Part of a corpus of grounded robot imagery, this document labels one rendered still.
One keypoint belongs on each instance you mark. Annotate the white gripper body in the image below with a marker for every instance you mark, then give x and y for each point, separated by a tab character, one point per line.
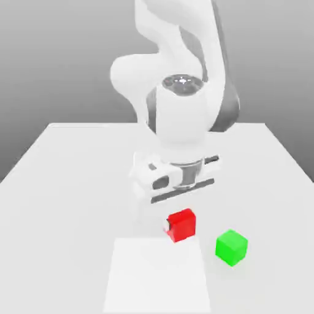
182	190

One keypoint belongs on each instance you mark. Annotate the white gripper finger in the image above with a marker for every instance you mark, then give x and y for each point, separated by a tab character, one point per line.
166	226

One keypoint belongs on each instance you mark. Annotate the small red cube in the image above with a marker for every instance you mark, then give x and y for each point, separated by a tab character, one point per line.
182	225

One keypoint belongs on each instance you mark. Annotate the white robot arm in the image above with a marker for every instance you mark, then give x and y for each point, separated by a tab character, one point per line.
181	122

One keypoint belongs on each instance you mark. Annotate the small green cube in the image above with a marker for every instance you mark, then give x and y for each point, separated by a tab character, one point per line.
231	247

